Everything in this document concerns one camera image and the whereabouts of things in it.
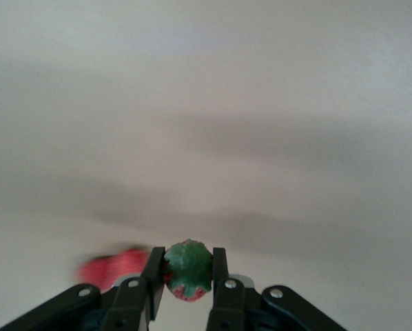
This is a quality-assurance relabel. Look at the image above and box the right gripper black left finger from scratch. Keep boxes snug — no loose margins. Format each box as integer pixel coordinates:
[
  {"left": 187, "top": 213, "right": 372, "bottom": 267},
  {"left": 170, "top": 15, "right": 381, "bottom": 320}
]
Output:
[{"left": 0, "top": 246, "right": 167, "bottom": 331}]

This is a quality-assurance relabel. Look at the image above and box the red toy strawberry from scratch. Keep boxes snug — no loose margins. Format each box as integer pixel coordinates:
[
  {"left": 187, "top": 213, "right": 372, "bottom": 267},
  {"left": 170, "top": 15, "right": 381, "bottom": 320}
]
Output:
[
  {"left": 162, "top": 238, "right": 214, "bottom": 303},
  {"left": 73, "top": 244, "right": 151, "bottom": 294}
]

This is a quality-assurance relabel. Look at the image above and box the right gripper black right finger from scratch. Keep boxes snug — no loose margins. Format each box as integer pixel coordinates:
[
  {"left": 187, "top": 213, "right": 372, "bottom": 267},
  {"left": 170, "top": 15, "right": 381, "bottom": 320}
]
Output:
[{"left": 205, "top": 247, "right": 348, "bottom": 331}]

